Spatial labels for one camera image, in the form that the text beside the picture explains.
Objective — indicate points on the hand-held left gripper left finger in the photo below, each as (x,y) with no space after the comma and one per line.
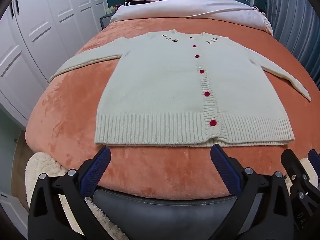
(96,171)

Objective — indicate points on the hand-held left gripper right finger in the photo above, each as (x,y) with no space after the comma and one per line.
(225,170)

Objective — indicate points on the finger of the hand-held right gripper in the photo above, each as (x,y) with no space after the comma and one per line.
(315,156)
(292,163)

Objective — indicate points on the cream knit cardigan red buttons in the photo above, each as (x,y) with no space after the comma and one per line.
(155,92)

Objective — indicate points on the orange plush blanket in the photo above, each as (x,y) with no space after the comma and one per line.
(75,120)

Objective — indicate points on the cream fluffy rug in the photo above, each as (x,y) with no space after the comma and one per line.
(40,165)

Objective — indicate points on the grey curtain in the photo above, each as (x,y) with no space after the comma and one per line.
(295,25)

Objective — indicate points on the dark nightstand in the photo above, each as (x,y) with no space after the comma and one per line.
(106,21)

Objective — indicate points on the white panelled wardrobe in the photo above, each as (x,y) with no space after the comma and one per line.
(37,30)

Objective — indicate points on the white duvet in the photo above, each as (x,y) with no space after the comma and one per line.
(200,7)

